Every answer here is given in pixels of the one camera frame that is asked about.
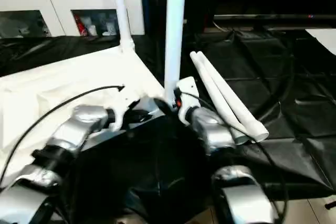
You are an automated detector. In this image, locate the white flat board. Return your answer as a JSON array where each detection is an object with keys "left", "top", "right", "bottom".
[{"left": 305, "top": 28, "right": 336, "bottom": 56}]

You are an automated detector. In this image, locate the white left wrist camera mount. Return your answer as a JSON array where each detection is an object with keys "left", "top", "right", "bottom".
[{"left": 104, "top": 87, "right": 143, "bottom": 132}]

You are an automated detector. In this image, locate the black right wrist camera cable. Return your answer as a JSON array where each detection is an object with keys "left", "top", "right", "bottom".
[{"left": 180, "top": 91, "right": 290, "bottom": 221}]

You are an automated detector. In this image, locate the black left wrist camera cable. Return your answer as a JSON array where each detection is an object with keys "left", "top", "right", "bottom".
[{"left": 0, "top": 84, "right": 126, "bottom": 184}]

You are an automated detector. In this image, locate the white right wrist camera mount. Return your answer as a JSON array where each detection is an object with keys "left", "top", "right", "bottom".
[{"left": 175, "top": 76, "right": 202, "bottom": 125}]

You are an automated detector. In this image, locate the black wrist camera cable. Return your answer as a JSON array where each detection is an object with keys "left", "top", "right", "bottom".
[
  {"left": 0, "top": 84, "right": 126, "bottom": 184},
  {"left": 180, "top": 91, "right": 290, "bottom": 221}
]

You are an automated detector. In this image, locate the black plastic mat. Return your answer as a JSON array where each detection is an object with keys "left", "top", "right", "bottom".
[{"left": 0, "top": 28, "right": 336, "bottom": 219}]

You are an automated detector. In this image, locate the red white bottle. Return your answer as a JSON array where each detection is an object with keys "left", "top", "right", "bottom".
[{"left": 74, "top": 15, "right": 87, "bottom": 36}]

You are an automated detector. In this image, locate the white plastic table top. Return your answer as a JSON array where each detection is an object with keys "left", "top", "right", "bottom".
[{"left": 0, "top": 44, "right": 169, "bottom": 190}]

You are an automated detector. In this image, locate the white plastic table leg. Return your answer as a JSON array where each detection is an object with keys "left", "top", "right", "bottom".
[
  {"left": 189, "top": 52, "right": 249, "bottom": 146},
  {"left": 164, "top": 0, "right": 188, "bottom": 107},
  {"left": 110, "top": 0, "right": 137, "bottom": 54},
  {"left": 195, "top": 51, "right": 269, "bottom": 143}
]

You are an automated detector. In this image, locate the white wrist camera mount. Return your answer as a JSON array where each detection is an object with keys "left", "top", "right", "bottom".
[
  {"left": 104, "top": 87, "right": 143, "bottom": 132},
  {"left": 175, "top": 76, "right": 202, "bottom": 125}
]

